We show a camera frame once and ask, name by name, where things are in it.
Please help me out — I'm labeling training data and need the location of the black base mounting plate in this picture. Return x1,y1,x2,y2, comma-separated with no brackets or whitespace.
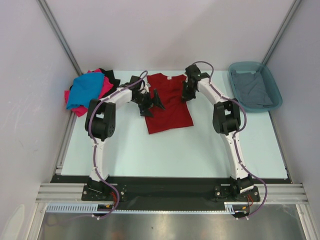
50,175,291,211

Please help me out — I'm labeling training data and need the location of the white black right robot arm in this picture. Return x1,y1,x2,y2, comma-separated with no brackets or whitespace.
182,63,254,201

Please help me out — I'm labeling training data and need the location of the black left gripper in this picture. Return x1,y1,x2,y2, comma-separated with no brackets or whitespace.
132,89,165,118

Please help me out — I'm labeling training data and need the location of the left aluminium corner post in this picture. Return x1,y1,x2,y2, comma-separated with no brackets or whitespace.
36,0,83,76

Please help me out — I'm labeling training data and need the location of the teal plastic basket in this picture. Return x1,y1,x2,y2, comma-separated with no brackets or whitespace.
228,61,283,113

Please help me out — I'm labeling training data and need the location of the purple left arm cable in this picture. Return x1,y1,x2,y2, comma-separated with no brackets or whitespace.
46,70,149,226

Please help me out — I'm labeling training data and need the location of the pink folded t shirt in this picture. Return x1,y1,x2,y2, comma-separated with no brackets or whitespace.
64,69,114,117

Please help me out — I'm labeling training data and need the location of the right aluminium corner post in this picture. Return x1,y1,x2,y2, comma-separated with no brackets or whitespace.
261,0,304,65

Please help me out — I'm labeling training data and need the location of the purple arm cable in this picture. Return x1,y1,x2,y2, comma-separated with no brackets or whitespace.
193,61,268,221
46,70,149,226

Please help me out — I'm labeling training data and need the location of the grey t shirt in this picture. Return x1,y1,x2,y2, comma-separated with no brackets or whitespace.
231,70,273,109

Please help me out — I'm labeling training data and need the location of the black folded t shirt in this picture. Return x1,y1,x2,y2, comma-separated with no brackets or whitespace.
64,68,120,102

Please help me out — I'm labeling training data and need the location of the aluminium corner post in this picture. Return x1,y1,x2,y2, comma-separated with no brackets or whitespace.
36,0,83,76
261,0,304,65

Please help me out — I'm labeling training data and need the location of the grey slotted cable duct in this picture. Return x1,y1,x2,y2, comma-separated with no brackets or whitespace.
46,203,248,215

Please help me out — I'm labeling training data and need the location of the red t shirt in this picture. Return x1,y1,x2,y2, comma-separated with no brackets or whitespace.
145,73,194,135

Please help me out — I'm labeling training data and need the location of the blue t shirt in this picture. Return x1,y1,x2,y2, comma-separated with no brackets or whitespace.
66,72,105,110

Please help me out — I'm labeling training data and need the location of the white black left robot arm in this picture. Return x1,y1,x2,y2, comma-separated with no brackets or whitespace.
82,70,165,201

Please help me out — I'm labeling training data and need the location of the aluminium front frame rail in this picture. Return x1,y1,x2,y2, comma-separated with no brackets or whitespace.
35,183,309,205

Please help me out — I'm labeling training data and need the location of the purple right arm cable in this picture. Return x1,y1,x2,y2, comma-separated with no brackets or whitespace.
193,61,268,221

